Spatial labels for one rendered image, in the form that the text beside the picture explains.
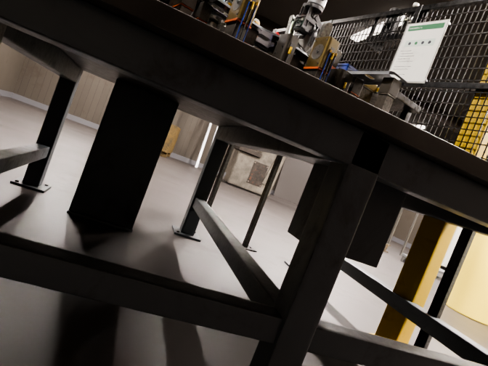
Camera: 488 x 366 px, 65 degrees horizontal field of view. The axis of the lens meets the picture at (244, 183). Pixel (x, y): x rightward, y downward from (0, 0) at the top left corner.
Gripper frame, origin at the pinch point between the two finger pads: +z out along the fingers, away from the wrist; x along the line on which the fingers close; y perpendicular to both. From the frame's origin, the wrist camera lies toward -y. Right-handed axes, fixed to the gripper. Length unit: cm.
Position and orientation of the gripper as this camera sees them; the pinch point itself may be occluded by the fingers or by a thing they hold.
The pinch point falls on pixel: (301, 55)
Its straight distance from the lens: 174.3
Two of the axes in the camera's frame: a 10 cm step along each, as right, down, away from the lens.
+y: -7.9, -2.7, -5.6
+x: 5.0, 2.4, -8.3
